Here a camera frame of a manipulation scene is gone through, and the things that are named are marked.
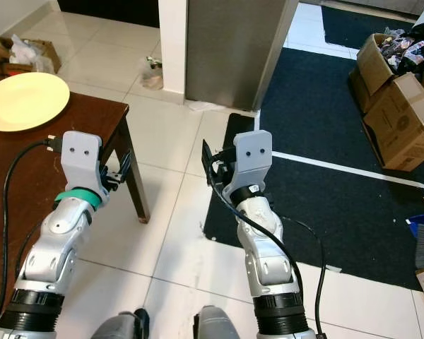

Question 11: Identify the grey robot right leg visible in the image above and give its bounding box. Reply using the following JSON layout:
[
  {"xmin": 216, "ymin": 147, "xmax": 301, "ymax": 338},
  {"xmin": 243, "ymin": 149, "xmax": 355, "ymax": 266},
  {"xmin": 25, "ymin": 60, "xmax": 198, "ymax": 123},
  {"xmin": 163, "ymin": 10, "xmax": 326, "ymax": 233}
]
[{"xmin": 194, "ymin": 304, "xmax": 255, "ymax": 339}]

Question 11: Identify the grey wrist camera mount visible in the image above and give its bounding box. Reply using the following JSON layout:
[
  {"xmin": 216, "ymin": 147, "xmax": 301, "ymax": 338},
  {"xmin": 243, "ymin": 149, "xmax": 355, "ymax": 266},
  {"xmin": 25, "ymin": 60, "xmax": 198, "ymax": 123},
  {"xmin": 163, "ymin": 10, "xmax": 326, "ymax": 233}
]
[
  {"xmin": 60, "ymin": 131, "xmax": 102, "ymax": 196},
  {"xmin": 223, "ymin": 129, "xmax": 273, "ymax": 199}
]

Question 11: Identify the large open cardboard box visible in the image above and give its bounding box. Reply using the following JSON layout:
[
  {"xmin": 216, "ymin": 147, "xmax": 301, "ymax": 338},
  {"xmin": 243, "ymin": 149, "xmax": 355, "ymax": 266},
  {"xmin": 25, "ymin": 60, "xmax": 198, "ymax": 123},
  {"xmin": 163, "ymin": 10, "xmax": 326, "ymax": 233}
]
[{"xmin": 347, "ymin": 25, "xmax": 424, "ymax": 172}]

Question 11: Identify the grey robot leg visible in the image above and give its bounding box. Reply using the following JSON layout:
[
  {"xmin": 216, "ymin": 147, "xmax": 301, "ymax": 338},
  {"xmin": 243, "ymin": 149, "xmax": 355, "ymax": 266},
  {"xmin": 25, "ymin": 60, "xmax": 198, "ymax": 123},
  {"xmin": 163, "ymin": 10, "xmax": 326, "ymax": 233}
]
[
  {"xmin": 92, "ymin": 308, "xmax": 151, "ymax": 339},
  {"xmin": 194, "ymin": 304, "xmax": 255, "ymax": 339}
]

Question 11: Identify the white wall pillar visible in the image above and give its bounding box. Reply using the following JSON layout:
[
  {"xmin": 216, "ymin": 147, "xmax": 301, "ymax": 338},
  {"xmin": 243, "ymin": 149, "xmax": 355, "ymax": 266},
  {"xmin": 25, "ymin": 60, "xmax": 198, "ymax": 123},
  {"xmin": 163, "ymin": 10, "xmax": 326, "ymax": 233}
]
[{"xmin": 159, "ymin": 0, "xmax": 189, "ymax": 105}]

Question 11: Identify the dark brown wooden table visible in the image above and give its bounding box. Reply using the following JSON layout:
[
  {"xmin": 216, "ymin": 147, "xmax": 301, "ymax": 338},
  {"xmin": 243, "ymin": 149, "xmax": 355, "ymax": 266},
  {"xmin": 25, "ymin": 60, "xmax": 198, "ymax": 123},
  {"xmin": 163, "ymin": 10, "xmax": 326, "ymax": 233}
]
[{"xmin": 0, "ymin": 69, "xmax": 151, "ymax": 339}]

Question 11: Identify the black floor mat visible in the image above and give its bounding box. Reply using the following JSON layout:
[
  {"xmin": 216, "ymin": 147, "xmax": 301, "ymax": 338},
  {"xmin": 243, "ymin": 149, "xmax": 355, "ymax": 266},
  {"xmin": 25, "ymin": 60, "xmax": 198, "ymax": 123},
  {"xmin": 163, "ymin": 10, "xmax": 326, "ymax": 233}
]
[{"xmin": 203, "ymin": 45, "xmax": 424, "ymax": 291}]

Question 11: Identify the grey metal door panel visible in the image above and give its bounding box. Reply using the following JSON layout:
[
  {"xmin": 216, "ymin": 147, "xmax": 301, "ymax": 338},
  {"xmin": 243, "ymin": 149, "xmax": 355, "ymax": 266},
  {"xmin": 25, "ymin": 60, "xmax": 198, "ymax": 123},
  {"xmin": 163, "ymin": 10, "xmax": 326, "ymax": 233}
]
[{"xmin": 184, "ymin": 0, "xmax": 300, "ymax": 112}]

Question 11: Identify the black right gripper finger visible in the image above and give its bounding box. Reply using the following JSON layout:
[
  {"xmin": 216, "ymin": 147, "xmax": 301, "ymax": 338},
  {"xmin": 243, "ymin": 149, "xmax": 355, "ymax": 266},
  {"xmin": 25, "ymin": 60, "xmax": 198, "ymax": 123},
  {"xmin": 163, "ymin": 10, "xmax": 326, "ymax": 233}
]
[{"xmin": 201, "ymin": 139, "xmax": 224, "ymax": 186}]

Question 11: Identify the grey robot left leg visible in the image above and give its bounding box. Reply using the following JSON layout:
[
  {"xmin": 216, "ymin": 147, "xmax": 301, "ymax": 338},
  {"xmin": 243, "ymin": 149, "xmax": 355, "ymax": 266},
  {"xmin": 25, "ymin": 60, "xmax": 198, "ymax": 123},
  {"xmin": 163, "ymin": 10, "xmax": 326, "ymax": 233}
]
[{"xmin": 92, "ymin": 308, "xmax": 151, "ymax": 339}]

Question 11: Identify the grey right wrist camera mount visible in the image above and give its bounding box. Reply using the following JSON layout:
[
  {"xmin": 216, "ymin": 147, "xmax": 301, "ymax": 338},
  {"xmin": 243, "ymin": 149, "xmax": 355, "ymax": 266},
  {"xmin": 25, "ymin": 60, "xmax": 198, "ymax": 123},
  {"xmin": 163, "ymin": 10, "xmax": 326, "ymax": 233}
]
[{"xmin": 223, "ymin": 129, "xmax": 273, "ymax": 199}]

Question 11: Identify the pale yellow round plate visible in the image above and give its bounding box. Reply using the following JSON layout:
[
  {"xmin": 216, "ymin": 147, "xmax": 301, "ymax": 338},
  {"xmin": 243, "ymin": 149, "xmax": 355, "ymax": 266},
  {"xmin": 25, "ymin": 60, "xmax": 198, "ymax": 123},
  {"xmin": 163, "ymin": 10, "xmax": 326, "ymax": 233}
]
[{"xmin": 0, "ymin": 72, "xmax": 71, "ymax": 132}]

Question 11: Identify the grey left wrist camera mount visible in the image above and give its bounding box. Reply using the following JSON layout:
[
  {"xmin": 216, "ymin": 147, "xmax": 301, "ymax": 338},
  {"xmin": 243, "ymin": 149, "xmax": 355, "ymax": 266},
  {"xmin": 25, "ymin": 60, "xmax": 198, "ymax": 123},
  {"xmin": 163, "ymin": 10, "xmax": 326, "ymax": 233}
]
[{"xmin": 60, "ymin": 131, "xmax": 102, "ymax": 196}]

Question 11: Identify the clear plastic bag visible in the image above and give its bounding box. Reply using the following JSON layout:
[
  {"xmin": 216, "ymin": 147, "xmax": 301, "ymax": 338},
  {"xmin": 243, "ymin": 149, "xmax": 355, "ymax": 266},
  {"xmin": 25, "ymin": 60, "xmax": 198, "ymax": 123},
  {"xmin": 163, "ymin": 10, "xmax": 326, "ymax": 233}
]
[{"xmin": 140, "ymin": 54, "xmax": 165, "ymax": 91}]

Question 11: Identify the small cluttered cardboard box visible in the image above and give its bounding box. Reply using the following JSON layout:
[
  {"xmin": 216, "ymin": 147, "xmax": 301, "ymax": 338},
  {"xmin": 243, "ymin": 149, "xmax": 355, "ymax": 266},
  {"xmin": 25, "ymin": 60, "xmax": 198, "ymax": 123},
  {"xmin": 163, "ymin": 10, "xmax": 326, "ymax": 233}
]
[{"xmin": 0, "ymin": 34, "xmax": 63, "ymax": 77}]

